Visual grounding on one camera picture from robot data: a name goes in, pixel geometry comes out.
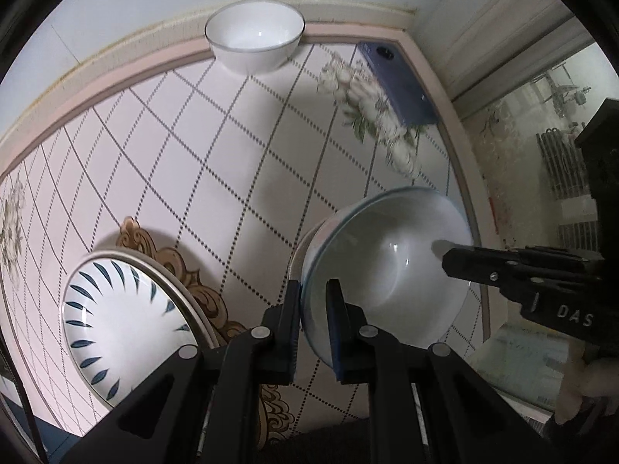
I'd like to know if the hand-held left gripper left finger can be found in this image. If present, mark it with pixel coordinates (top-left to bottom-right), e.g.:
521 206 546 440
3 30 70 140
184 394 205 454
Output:
60 279 303 464

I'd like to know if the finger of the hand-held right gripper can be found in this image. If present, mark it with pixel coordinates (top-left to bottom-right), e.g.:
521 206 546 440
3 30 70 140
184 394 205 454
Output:
498 272 606 308
432 239 604 287

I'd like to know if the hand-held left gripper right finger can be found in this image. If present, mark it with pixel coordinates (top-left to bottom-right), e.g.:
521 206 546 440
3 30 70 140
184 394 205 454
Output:
325 279 552 464

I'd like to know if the plain white bowl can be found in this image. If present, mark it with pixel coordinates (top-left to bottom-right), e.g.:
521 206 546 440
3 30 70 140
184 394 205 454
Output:
287 213 349 295

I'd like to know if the white bowl with blue pattern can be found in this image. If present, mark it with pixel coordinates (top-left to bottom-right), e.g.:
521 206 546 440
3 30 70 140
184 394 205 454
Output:
300 186 477 369

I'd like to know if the white plate with grey rim pattern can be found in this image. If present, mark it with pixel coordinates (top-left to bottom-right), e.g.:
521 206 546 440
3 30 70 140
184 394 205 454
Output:
84 250 218 349

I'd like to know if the white plate with blue stripes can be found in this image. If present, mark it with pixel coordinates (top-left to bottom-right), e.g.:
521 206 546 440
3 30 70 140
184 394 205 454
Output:
62 258 194 409

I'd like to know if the person's right hand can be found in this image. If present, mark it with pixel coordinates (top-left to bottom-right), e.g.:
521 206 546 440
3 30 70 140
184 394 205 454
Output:
554 358 619 426

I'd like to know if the sliding glass door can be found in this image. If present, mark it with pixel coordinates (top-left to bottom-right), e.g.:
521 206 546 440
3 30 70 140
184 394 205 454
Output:
416 0 619 411

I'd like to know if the printed checked tablecloth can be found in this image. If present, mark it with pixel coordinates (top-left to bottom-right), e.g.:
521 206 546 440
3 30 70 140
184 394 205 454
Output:
0 43 484 450

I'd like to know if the blue smartphone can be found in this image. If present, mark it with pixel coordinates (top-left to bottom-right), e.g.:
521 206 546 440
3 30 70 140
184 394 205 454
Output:
357 41 438 126

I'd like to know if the white bowl with dark rim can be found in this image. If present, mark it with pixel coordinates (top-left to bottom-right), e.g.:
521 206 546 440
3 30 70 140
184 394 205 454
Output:
204 0 306 75

